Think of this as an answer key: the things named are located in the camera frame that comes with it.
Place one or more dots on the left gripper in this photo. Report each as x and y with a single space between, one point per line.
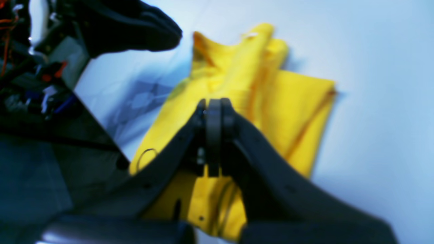
70 31

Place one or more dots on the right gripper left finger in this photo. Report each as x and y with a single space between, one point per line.
150 207

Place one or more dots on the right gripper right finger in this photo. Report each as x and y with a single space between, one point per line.
281 206

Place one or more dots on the yellow t-shirt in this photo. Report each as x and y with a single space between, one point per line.
290 109

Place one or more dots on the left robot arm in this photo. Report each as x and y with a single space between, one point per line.
32 93

